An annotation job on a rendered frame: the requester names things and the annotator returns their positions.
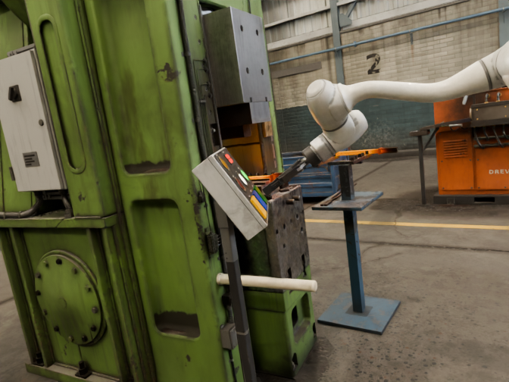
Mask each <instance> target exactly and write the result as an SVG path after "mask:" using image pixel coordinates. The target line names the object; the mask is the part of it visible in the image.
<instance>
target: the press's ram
mask: <svg viewBox="0 0 509 382"><path fill-rule="evenodd" d="M202 16H203V21H204V26H205V35H206V41H207V46H208V55H209V61H210V66H211V75H212V80H213V85H214V94H215V100H216V105H217V108H221V107H226V106H231V105H239V104H244V103H249V102H272V95H271V88H270V77H269V71H268V65H267V53H266V48H265V41H264V30H263V24H262V18H261V17H259V16H256V15H253V14H249V13H248V12H245V11H241V10H239V9H237V8H233V7H227V8H223V9H220V10H217V11H213V12H211V13H207V14H203V15H202Z"/></svg>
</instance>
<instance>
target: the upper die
mask: <svg viewBox="0 0 509 382"><path fill-rule="evenodd" d="M217 114H218V120H219V125H220V128H224V127H235V126H241V125H246V124H256V123H261V122H266V121H270V109H269V103H268V102H249V103H244V104H239V105H231V106H226V107H221V108H217Z"/></svg>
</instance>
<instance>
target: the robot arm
mask: <svg viewBox="0 0 509 382"><path fill-rule="evenodd" d="M503 86H507V87H508V89H509V41H508V42H507V43H506V44H505V45H504V46H502V47H501V48H500V49H498V50H497V51H495V52H493V53H491V54H490V55H488V56H486V57H484V58H482V59H480V60H478V61H477V62H475V63H473V64H471V65H470V66H469V67H467V68H466V69H464V70H462V71H461V72H459V73H458V74H455V75H454V76H453V77H450V78H448V79H447V80H443V81H441V82H437V83H404V82H392V81H366V82H361V83H356V84H352V85H349V86H346V85H342V84H341V83H339V84H333V83H331V82H330V81H328V80H322V79H321V80H315V81H314V82H313V83H312V84H311V85H310V86H309V87H308V89H307V92H306V99H307V104H308V108H309V111H310V113H311V114H312V116H313V118H314V119H315V121H316V122H317V123H318V124H319V125H320V126H321V128H322V130H323V133H321V134H320V135H319V136H318V137H317V138H316V139H314V140H313V141H311V142H310V145H311V147H310V146H308V147H307V148H306V149H304V150H303V151H302V152H301V153H302V154H303V156H304V158H303V159H301V160H300V159H298V160H297V161H296V162H295V163H294V164H293V165H292V166H291V167H289V168H288V169H287V170H286V171H284V172H283V173H282V174H280V175H279V176H278V177H276V179H275V180H273V181H272V182H271V183H269V184H268V185H266V186H265V187H264V188H263V189H262V190H263V192H264V193H265V194H266V196H268V195H269V194H270V193H272V192H273V191H274V190H275V189H277V188H278V187H279V186H281V185H283V184H284V183H285V182H287V181H288V180H290V179H292V178H293V177H294V176H295V175H297V174H299V173H300V172H302V171H303V170H304V169H306V166H307V165H308V164H311V166H312V167H313V168H315V167H316V166H317V165H318V164H319V163H321V160H322V161H323V162H325V161H326V160H328V159H329V158H331V157H332V156H334V155H335V154H336V153H337V152H340V151H342V150H344V149H346V148H348V147H349V146H350V145H352V144H353V143H354V142H355V141H357V140H358V139H359V138H360V137H361V136H362V135H363V134H364V132H365V131H366V130H367V128H368V123H367V120H366V118H365V116H364V115H363V114H362V113H361V112H360V111H359V110H353V111H352V109H353V107H354V106H355V105H356V104H357V103H358V102H360V101H362V100H364V99H370V98H380V99H394V100H402V101H409V102H443V101H448V100H451V99H456V98H460V97H463V96H468V95H472V94H476V93H480V92H486V91H489V90H492V89H497V88H499V87H503Z"/></svg>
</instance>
